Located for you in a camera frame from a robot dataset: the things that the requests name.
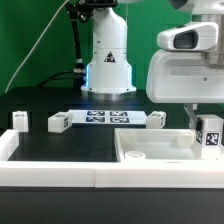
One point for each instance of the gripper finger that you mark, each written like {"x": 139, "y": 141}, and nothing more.
{"x": 190, "y": 110}

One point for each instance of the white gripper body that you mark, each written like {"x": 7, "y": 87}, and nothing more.
{"x": 179, "y": 72}

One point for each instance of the white square tabletop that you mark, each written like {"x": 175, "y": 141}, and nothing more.
{"x": 146, "y": 145}

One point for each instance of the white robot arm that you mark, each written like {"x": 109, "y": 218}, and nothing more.
{"x": 109, "y": 74}

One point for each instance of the white marker base plate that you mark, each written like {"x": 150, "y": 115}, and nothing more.
{"x": 108, "y": 117}

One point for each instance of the white U-shaped fence wall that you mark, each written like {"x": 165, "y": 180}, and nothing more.
{"x": 155, "y": 174}

